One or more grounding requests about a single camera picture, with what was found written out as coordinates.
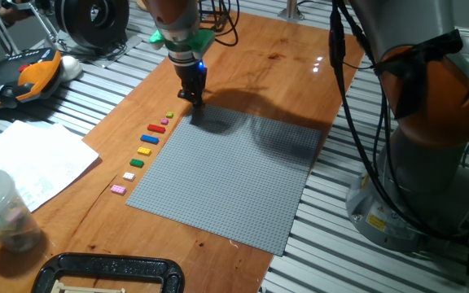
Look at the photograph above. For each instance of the long red Lego brick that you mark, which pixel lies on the long red Lego brick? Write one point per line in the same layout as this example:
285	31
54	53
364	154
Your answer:
156	128

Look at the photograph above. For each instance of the black C-clamp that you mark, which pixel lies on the black C-clamp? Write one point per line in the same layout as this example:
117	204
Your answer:
108	264

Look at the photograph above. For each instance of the orange and black teach pendant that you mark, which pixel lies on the orange and black teach pendant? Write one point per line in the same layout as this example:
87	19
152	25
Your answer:
10	77

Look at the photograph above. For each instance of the metal post with base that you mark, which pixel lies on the metal post with base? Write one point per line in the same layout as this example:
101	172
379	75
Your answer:
290	12

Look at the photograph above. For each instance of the light pink Lego brick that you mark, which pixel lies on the light pink Lego brick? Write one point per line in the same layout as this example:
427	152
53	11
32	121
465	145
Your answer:
118	189

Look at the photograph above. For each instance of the grey Lego baseplate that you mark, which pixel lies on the grey Lego baseplate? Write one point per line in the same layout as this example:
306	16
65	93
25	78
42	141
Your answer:
226	179

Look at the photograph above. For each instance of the white printed paper sheets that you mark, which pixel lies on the white printed paper sheets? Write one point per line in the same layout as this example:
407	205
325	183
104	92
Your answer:
35	163

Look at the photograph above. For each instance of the black filament spool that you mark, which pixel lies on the black filament spool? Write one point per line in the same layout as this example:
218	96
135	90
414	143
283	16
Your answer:
80	20

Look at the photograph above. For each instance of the thin metal rod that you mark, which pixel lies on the thin metal rod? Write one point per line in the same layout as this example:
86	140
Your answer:
47	27

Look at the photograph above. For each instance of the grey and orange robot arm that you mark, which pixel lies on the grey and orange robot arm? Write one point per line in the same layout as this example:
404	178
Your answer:
422	101

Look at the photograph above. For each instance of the long blue Lego brick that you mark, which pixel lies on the long blue Lego brick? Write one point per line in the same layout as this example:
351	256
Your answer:
149	139

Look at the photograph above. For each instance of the clear plastic cup with lid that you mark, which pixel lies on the clear plastic cup with lid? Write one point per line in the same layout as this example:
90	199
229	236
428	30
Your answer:
2	211

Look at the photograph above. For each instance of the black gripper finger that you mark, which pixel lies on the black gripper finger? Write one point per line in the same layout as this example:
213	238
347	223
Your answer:
185	93
198	94

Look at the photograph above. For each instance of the person's hand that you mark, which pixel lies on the person's hand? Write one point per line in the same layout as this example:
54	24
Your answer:
12	14

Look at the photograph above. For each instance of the yellow Lego brick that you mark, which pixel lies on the yellow Lego brick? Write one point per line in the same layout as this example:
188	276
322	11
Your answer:
144	151

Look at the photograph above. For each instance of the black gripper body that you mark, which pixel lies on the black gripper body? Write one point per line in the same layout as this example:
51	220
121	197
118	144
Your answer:
191	73

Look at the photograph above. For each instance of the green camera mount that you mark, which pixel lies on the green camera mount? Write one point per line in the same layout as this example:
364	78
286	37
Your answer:
202	42

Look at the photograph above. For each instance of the dark green Lego brick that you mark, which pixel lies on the dark green Lego brick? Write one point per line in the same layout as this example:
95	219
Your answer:
137	163

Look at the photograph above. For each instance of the wooden board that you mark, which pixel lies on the wooden board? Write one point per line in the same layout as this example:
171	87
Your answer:
259	65

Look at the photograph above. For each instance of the small magenta Lego plate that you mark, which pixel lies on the small magenta Lego plate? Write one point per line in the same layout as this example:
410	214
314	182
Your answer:
164	121

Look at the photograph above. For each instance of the white computer mouse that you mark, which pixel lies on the white computer mouse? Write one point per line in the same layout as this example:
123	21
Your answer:
71	67

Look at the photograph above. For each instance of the small lime Lego plate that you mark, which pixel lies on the small lime Lego plate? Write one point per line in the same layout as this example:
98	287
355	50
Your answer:
169	115

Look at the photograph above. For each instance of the white Lego brick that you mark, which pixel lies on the white Lego brick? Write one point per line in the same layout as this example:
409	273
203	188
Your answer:
128	176

